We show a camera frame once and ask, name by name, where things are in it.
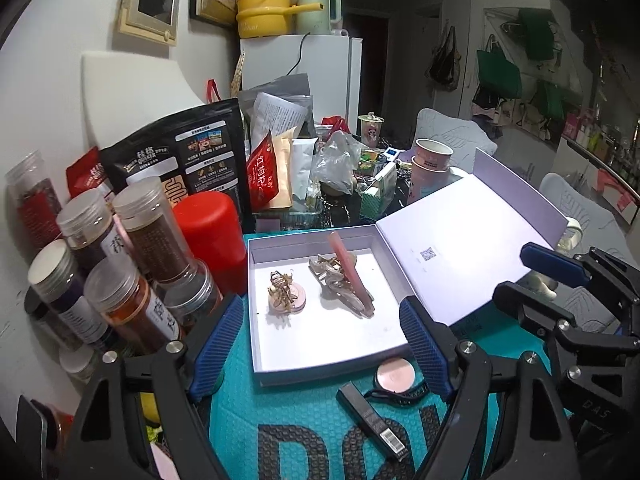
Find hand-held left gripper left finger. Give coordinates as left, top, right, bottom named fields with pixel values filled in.
left=65, top=294, right=245, bottom=480

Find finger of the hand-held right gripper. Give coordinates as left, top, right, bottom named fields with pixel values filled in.
left=492, top=282, right=640, bottom=357
left=520, top=242, right=640, bottom=306

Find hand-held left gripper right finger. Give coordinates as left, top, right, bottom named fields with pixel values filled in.
left=399, top=296, right=583, bottom=480

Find pink round compact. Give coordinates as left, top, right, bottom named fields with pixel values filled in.
left=374, top=357, right=423, bottom=395

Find black long hair clip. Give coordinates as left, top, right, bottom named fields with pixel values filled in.
left=365, top=380, right=432, bottom=402

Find white round compact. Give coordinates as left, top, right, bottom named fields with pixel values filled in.
left=269, top=282, right=308, bottom=315

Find black lipstick box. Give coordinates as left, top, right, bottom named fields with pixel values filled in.
left=336, top=382, right=408, bottom=461

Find white hinged-lid gift box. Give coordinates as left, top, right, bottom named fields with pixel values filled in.
left=246, top=147, right=576, bottom=388

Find pink cosmetic tube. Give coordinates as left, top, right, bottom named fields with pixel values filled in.
left=327, top=232, right=376, bottom=315

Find beige claw hair clip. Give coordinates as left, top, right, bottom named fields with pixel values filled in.
left=307, top=254, right=373, bottom=318

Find white patterned chair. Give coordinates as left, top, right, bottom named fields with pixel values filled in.
left=415, top=107, right=498, bottom=172
left=540, top=172, right=640, bottom=321

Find red canister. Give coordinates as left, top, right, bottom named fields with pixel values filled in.
left=172, top=192, right=244, bottom=297

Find tall jar brown contents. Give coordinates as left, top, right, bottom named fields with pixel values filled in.
left=112, top=176, right=194, bottom=283

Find jar of white pieces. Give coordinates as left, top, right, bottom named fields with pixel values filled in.
left=59, top=345, right=102, bottom=382

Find green striped box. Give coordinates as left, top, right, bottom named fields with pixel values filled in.
left=360, top=165, right=399, bottom=218

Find green tote bag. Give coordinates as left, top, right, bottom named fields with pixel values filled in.
left=537, top=80, right=567, bottom=119
left=476, top=35, right=523, bottom=99
left=517, top=7, right=557, bottom=62

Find dark jar white label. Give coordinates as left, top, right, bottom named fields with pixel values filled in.
left=27, top=240, right=109, bottom=347

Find black label jar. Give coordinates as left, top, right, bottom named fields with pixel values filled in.
left=25, top=290, right=76, bottom=352

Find red snack packet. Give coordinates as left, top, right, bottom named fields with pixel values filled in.
left=246, top=130, right=277, bottom=213

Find clear jar dark contents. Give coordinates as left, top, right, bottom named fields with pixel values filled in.
left=56, top=191, right=122, bottom=272

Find cream packet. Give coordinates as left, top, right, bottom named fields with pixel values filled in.
left=270, top=127, right=298, bottom=210

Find red label jar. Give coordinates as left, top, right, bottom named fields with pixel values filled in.
left=17, top=395, right=76, bottom=467

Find white packet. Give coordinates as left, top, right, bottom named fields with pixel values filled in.
left=290, top=137, right=319, bottom=202

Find black food pouch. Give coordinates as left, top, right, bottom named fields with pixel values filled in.
left=99, top=99, right=251, bottom=226

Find clear plastic bag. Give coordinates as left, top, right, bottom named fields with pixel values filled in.
left=311, top=130, right=374, bottom=196

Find red foil pouch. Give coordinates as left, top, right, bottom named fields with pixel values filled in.
left=66, top=146, right=109, bottom=202

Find small panda cup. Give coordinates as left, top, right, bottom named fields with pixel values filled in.
left=357, top=112, right=386, bottom=149

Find dark tote bag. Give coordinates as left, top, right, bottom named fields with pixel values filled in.
left=425, top=25, right=461, bottom=93

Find printed paper sheet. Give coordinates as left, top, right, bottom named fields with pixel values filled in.
left=252, top=91, right=307, bottom=152

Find clear jar red contents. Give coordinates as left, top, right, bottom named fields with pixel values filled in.
left=5, top=152, right=64, bottom=252

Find grey plastic bag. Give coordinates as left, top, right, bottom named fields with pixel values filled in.
left=239, top=74, right=312, bottom=127

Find white fridge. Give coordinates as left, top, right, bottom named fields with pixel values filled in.
left=240, top=34, right=363, bottom=132

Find yellow pot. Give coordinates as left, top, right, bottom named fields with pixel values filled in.
left=236, top=0, right=322, bottom=40

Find pale green kettle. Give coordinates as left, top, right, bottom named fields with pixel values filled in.
left=296, top=0, right=343, bottom=36

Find wall intercom panel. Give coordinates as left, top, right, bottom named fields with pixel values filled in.
left=117, top=0, right=181, bottom=47

